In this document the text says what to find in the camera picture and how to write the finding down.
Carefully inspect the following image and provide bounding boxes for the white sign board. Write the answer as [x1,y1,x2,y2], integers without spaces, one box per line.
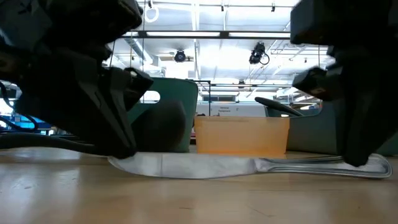
[196,103,267,118]

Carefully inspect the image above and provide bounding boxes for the orange translucent plastic bin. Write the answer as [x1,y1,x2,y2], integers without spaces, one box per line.
[193,115,290,156]

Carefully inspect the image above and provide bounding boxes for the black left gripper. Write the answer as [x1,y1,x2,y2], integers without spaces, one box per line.
[0,43,155,159]

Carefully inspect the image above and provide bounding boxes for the black ceiling camera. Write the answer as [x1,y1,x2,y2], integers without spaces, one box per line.
[174,49,187,63]
[248,42,271,65]

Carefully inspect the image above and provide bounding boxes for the thin black metal stand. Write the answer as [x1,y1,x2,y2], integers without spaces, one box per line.
[189,79,213,117]

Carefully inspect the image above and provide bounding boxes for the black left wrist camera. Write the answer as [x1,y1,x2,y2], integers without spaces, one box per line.
[0,0,144,46]

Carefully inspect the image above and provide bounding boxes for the white hanging ring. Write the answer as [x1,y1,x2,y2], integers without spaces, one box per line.
[143,5,160,24]

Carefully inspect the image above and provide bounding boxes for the dark blue-green plastic bin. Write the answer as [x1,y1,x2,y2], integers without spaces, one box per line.
[264,101,398,157]

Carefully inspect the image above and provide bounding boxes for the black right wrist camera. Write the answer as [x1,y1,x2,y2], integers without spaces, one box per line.
[290,0,398,46]

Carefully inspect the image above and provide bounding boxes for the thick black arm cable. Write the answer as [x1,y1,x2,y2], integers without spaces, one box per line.
[0,80,40,132]

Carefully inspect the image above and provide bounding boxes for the black overhead rig beam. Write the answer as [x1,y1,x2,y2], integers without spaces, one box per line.
[121,30,292,40]

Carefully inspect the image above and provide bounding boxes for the light teal plastic bin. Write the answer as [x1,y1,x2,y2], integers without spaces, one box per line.
[126,77,199,154]

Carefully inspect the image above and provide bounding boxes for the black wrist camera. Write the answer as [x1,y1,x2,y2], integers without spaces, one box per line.
[290,0,398,46]
[0,0,144,46]

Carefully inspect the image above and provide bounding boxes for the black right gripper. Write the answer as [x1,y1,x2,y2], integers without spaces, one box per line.
[292,45,398,167]

